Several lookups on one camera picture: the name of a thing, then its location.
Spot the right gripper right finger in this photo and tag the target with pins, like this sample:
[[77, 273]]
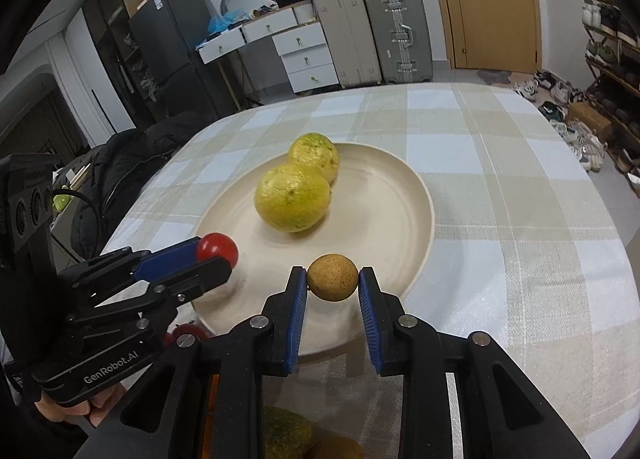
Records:
[[370, 302]]

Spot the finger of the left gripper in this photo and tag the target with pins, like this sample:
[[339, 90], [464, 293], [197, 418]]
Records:
[[167, 262], [192, 282]]

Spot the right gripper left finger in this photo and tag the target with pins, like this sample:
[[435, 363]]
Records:
[[295, 302]]

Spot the brown longan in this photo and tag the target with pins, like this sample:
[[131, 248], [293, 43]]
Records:
[[332, 277], [335, 447]]

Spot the red tomato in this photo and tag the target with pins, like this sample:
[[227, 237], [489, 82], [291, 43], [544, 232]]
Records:
[[217, 245], [186, 329]]

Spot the yellow passion fruit front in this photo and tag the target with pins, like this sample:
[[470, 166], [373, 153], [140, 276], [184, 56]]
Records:
[[292, 197]]

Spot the yellow passion fruit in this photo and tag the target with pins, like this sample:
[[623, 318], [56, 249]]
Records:
[[316, 151], [292, 197]]

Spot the orange mandarin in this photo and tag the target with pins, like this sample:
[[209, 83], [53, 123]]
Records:
[[209, 419]]

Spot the wrinkled greenish passion fruit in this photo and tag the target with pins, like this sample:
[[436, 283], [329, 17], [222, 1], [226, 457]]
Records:
[[285, 434]]

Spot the cream round plate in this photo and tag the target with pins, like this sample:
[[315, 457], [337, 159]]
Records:
[[381, 216]]

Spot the black jacket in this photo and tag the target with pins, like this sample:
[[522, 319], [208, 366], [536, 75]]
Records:
[[113, 176]]

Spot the checkered tablecloth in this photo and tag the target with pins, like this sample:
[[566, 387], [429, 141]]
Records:
[[524, 248]]

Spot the black refrigerator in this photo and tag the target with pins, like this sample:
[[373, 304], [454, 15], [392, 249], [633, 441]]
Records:
[[167, 33]]

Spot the silver suitcase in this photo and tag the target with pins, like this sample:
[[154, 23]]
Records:
[[402, 40]]

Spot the white drawer desk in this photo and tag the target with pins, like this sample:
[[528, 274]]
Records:
[[298, 38]]

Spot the beige suitcase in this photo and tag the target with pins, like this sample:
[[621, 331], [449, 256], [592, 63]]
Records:
[[348, 32]]

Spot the wooden door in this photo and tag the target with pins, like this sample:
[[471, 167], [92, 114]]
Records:
[[492, 34]]

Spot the wooden shoe rack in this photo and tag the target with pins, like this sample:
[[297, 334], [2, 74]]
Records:
[[612, 56]]

